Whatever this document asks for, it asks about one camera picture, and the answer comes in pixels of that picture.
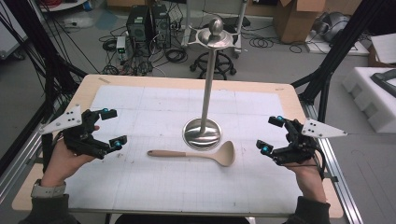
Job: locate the aluminium rail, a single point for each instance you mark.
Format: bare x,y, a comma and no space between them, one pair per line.
15,174
339,186

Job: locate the grey wristwatch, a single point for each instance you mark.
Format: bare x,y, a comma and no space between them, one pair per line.
49,190

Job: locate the black object on foam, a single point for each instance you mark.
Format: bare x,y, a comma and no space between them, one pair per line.
386,81

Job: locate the cardboard box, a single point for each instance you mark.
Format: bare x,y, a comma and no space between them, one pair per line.
299,21

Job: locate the metal utensil stand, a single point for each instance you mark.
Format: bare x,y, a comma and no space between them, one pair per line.
207,93

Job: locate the beige ladle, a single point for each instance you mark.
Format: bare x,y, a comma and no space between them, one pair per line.
224,155

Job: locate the black frame struts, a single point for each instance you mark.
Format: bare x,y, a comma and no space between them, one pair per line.
49,71
330,71

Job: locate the grey rounded appliance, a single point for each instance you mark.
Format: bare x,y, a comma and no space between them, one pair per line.
334,26

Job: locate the white foam block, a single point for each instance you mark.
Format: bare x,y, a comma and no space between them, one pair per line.
370,102

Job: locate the small white device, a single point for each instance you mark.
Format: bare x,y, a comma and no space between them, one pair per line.
121,46

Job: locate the person's right hand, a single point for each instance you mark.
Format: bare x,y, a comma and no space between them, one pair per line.
309,180

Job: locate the white foam box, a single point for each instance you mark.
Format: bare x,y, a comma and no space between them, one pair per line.
384,48

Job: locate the black wheeled stool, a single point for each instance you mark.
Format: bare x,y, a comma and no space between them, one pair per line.
222,67

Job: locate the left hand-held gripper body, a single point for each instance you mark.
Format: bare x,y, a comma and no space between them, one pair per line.
77,137

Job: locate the white grid mat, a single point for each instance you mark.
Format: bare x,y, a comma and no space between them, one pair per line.
140,186

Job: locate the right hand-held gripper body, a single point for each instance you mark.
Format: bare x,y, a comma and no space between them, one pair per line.
299,146

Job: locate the white metal cart frame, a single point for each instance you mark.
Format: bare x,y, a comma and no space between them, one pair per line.
241,25

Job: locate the black computer tower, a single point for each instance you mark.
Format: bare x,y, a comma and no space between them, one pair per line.
138,25
161,26

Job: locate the person's left hand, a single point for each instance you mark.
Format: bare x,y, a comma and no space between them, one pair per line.
62,165

